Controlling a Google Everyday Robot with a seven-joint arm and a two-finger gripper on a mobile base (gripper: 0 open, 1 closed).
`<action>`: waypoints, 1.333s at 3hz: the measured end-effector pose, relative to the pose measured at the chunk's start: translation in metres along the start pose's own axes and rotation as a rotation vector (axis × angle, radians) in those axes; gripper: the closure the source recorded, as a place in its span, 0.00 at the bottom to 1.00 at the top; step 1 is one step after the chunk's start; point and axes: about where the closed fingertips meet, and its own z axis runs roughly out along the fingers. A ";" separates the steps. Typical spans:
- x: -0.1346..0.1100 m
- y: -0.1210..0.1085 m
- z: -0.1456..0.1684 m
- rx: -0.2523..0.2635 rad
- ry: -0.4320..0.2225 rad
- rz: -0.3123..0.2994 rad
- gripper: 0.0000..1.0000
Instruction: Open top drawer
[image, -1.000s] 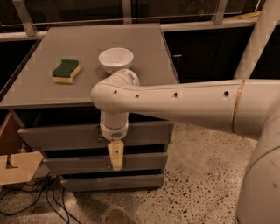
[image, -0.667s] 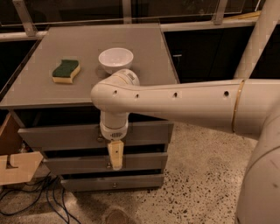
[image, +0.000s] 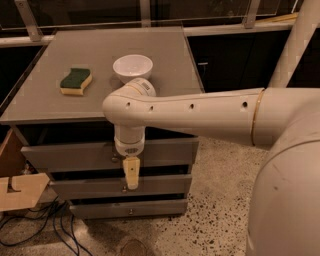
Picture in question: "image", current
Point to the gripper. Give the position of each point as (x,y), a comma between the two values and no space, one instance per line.
(130,147)

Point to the green yellow sponge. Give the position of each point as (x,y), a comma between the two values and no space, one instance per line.
(76,82)

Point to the grey drawer cabinet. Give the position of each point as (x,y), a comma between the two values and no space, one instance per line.
(41,115)

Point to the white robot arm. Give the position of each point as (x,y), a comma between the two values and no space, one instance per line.
(284,215)

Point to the grey drawer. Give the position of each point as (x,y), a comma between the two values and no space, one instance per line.
(117,187)
(103,155)
(130,209)

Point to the grey bottom drawer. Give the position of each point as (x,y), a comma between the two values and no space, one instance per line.
(130,209)

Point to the grey middle drawer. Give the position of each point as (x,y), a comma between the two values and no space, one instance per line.
(117,187)

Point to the wooden board piece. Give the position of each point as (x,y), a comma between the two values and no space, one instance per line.
(17,190)

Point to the metal railing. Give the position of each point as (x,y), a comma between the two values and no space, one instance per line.
(34,22)

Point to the white support column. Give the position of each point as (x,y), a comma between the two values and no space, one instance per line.
(301,33)

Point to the grey top drawer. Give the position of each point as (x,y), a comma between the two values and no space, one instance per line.
(103,155)

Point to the white ceramic bowl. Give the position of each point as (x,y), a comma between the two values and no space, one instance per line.
(132,66)

